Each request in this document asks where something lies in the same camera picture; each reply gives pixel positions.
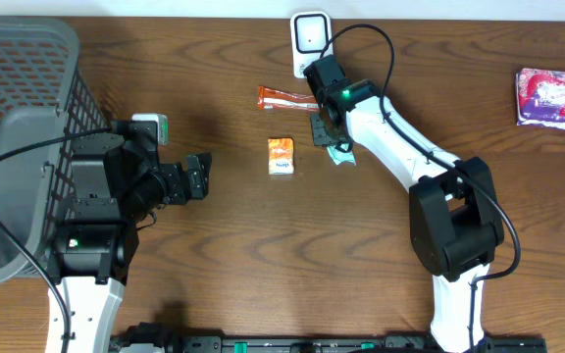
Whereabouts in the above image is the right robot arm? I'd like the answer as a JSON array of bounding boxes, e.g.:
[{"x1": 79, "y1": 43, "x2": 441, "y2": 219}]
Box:
[{"x1": 303, "y1": 55, "x2": 504, "y2": 352}]

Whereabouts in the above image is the brown snack bar wrapper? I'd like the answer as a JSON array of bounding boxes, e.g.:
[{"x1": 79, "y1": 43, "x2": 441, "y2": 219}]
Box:
[{"x1": 257, "y1": 85, "x2": 320, "y2": 112}]

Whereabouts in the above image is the teal snack wrapper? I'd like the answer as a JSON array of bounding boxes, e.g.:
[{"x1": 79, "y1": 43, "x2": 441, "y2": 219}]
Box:
[{"x1": 327, "y1": 146, "x2": 357, "y2": 166}]

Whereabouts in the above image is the purple red tissue pack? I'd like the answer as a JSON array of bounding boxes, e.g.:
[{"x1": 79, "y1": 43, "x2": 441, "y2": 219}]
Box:
[{"x1": 515, "y1": 68, "x2": 565, "y2": 130}]

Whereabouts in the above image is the orange tissue packet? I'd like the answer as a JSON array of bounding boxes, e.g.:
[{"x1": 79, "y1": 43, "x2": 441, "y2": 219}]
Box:
[{"x1": 268, "y1": 137, "x2": 294, "y2": 176}]

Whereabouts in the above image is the grey plastic mesh basket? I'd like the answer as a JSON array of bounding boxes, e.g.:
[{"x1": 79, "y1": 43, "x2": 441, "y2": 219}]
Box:
[{"x1": 0, "y1": 17, "x2": 107, "y2": 283}]

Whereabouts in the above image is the white barcode scanner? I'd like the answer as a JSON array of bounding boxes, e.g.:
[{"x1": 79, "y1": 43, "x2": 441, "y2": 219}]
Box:
[{"x1": 289, "y1": 11, "x2": 333, "y2": 78}]

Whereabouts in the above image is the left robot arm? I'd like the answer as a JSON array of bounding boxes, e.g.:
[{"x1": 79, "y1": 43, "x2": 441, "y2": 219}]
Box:
[{"x1": 46, "y1": 120, "x2": 212, "y2": 352}]

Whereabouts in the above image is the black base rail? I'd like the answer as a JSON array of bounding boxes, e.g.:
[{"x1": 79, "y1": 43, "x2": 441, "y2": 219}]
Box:
[{"x1": 110, "y1": 333, "x2": 548, "y2": 353}]

